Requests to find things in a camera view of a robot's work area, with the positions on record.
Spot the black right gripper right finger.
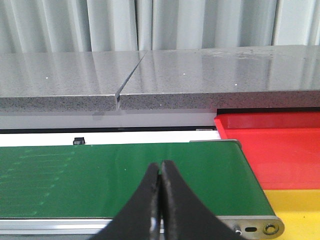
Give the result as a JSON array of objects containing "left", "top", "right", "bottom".
[{"left": 161, "top": 160, "right": 244, "bottom": 240}]

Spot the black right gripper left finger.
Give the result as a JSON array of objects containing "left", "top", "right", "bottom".
[{"left": 90, "top": 163, "right": 161, "bottom": 240}]

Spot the white pleated curtain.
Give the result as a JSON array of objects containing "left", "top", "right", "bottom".
[{"left": 0, "top": 0, "right": 320, "bottom": 53}]

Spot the grey stone counter slab left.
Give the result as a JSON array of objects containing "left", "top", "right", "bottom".
[{"left": 0, "top": 51, "right": 146, "bottom": 113}]

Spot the red plastic tray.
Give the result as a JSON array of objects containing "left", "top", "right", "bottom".
[{"left": 214, "top": 112, "right": 320, "bottom": 190}]

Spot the green conveyor belt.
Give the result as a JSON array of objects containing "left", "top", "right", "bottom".
[{"left": 0, "top": 141, "right": 274, "bottom": 219}]

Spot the black connector with wires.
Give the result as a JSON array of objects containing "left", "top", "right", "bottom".
[{"left": 72, "top": 137, "right": 86, "bottom": 145}]

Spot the yellow plastic tray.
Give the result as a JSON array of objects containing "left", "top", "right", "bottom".
[{"left": 264, "top": 189, "right": 320, "bottom": 240}]

